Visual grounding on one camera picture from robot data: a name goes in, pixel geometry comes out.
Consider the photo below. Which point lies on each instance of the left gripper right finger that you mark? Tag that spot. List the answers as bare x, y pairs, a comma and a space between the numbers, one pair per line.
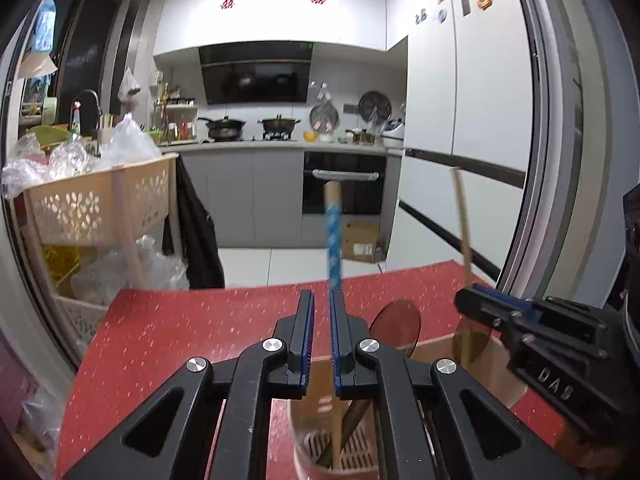
433, 420

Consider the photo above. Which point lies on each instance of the white refrigerator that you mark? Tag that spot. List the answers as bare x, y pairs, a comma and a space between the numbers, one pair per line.
469, 105

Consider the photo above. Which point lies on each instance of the beige plastic storage cart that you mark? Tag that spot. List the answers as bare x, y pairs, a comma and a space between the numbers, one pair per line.
104, 209

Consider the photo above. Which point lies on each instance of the black wok on stove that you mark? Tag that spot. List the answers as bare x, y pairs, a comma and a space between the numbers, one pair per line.
224, 129

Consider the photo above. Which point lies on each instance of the brown pot on stove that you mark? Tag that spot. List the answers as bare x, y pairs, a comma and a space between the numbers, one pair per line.
278, 128

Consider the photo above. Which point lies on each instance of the built-in black oven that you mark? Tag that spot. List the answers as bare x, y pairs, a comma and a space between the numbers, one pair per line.
362, 179

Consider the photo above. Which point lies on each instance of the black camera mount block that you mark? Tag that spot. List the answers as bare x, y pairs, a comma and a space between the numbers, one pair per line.
630, 309

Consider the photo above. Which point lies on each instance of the beige utensil holder caddy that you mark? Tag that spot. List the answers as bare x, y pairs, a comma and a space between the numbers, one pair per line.
312, 420

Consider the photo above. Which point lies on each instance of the cardboard box on floor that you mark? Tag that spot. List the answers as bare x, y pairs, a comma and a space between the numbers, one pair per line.
360, 240

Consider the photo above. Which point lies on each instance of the black kitchen faucet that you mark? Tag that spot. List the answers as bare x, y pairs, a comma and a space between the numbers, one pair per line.
90, 113

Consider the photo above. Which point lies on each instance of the black garment hanging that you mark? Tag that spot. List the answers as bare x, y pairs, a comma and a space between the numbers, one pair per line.
198, 237

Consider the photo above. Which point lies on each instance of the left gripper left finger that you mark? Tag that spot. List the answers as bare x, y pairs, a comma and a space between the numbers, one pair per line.
210, 420

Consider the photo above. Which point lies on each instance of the black range hood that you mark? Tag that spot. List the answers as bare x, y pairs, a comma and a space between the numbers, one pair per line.
256, 72

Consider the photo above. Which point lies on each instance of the blue patterned wooden chopstick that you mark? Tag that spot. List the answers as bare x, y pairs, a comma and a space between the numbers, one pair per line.
332, 200

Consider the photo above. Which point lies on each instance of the black handle steel spoon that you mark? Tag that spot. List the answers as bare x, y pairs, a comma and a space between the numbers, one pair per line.
472, 342

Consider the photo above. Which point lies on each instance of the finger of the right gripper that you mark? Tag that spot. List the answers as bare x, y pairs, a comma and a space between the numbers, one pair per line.
505, 297
495, 309

